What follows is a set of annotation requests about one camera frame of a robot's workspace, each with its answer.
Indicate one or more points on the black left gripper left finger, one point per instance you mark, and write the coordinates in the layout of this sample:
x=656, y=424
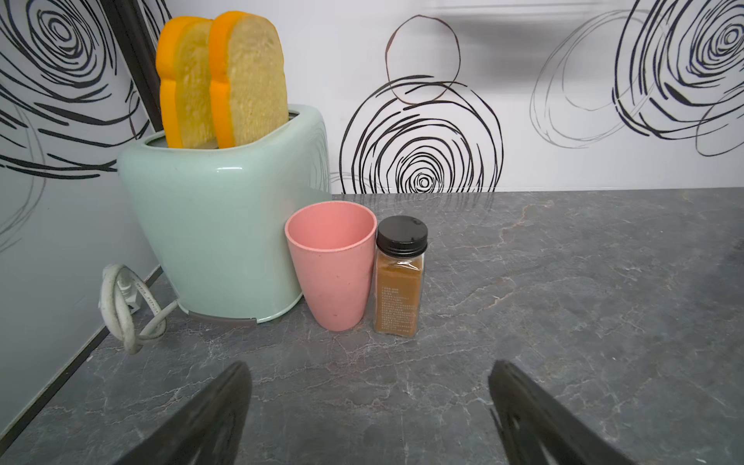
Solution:
x=207, y=430

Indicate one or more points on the left toy bread slice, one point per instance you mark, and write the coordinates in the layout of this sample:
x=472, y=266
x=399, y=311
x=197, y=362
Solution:
x=182, y=63

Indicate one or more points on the pink plastic cup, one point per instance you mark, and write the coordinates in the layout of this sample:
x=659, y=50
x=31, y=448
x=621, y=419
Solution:
x=332, y=249

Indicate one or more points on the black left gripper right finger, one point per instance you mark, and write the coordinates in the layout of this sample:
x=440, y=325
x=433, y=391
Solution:
x=534, y=428

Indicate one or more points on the brown spice jar black lid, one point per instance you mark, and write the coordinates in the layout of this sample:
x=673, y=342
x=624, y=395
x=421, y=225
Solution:
x=401, y=243

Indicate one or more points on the toy bread slice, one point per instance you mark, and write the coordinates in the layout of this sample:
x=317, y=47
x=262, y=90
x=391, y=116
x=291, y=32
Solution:
x=182, y=63
x=248, y=91

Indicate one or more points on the mint green toaster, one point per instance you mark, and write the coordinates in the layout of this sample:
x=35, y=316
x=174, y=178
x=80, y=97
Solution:
x=215, y=218

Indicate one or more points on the right toy bread slice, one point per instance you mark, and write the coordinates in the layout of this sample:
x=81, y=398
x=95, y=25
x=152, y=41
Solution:
x=248, y=91

